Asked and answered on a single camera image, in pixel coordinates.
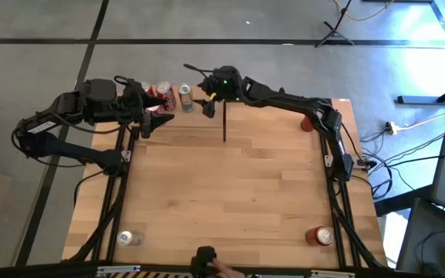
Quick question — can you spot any silver teal beverage can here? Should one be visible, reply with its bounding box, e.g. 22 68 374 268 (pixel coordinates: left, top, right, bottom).
178 83 195 114

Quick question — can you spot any black floor cable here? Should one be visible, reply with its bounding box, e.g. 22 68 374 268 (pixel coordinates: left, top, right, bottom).
384 154 445 168

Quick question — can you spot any black floor stand base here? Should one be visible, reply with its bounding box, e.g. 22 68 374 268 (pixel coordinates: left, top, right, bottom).
396 76 445 106

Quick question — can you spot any beige floor cable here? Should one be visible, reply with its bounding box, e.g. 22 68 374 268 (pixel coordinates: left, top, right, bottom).
395 102 445 131

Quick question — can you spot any dark grey cabinet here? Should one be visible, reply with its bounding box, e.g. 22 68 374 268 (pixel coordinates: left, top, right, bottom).
395 198 445 278

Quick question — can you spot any black tripod stand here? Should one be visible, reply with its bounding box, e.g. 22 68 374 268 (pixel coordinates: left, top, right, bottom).
314 0 355 49

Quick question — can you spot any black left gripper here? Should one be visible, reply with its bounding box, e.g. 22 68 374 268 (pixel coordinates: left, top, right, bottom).
117 76 176 139

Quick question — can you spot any yellow black hazard label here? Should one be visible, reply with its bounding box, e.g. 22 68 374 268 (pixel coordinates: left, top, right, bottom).
110 272 192 278

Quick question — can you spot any red can with recycle print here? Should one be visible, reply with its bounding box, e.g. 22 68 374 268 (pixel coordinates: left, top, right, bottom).
304 225 335 247

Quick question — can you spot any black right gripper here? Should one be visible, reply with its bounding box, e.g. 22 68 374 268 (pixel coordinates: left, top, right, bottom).
192 64 244 120

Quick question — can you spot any yellow cable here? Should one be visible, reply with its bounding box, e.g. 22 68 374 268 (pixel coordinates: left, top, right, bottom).
332 0 396 22

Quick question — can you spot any black aluminium table frame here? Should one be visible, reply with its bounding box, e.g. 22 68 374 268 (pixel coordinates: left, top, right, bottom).
64 79 389 278

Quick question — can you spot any black desk leg bar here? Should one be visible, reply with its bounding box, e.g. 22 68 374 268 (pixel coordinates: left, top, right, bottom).
374 183 434 217

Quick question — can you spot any white beverage can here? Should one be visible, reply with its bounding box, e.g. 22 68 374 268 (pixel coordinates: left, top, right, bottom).
115 229 143 248

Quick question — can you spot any red Coca-Cola Star Wars can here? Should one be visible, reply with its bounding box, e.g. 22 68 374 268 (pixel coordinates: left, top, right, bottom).
155 80 177 112

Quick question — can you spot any person's hand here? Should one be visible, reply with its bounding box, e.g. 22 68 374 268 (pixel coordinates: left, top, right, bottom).
211 257 247 278

